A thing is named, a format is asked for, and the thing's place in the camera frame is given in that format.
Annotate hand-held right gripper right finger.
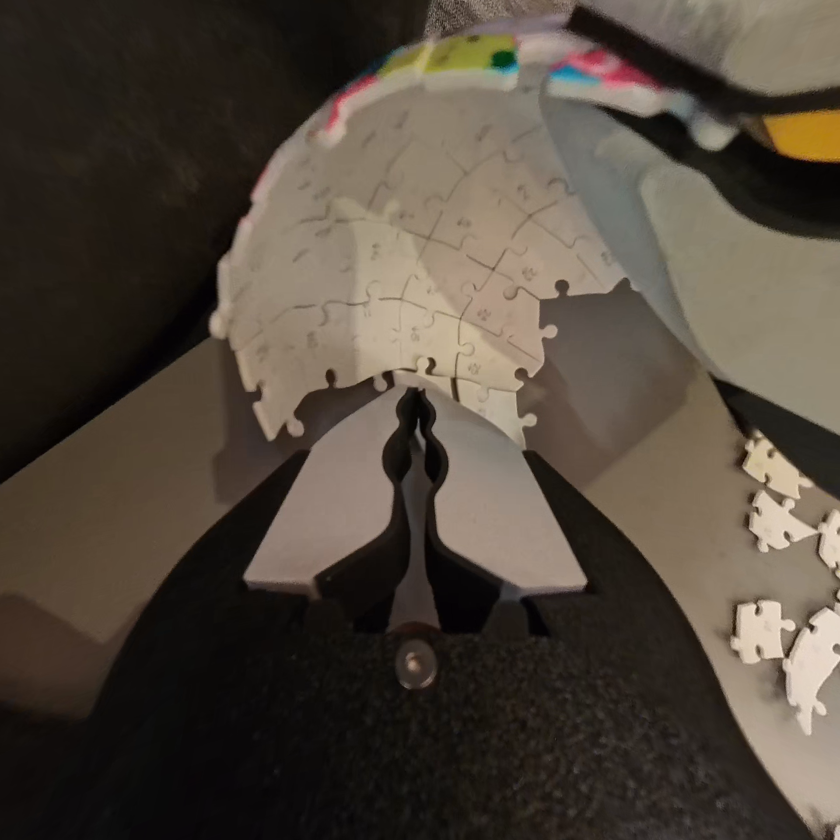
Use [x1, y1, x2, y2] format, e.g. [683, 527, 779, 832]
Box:
[420, 387, 589, 634]

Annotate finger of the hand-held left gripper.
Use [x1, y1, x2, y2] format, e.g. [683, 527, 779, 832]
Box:
[567, 0, 840, 114]
[546, 97, 840, 422]

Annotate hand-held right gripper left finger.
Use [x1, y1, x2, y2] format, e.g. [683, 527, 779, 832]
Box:
[243, 387, 421, 632]

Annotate yellow plastic bin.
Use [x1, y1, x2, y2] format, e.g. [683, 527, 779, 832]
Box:
[760, 110, 840, 164]

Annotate pile white puzzle pieces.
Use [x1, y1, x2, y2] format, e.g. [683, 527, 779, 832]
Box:
[730, 430, 840, 737]

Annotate partly built puzzle ball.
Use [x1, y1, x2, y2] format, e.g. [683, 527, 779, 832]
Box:
[210, 29, 737, 458]

